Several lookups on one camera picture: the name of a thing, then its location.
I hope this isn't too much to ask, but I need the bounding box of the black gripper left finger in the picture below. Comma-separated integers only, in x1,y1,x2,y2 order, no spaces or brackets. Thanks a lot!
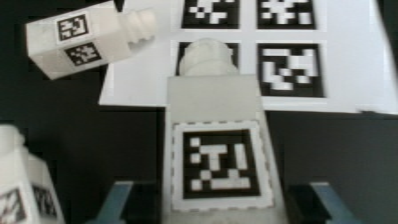
83,181,157,224

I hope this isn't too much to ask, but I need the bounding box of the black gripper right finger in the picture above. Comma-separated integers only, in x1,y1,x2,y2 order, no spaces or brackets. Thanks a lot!
285,182,355,224

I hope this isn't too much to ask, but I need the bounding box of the white fiducial marker sheet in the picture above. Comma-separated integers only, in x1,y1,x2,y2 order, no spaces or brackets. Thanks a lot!
99,0,398,114

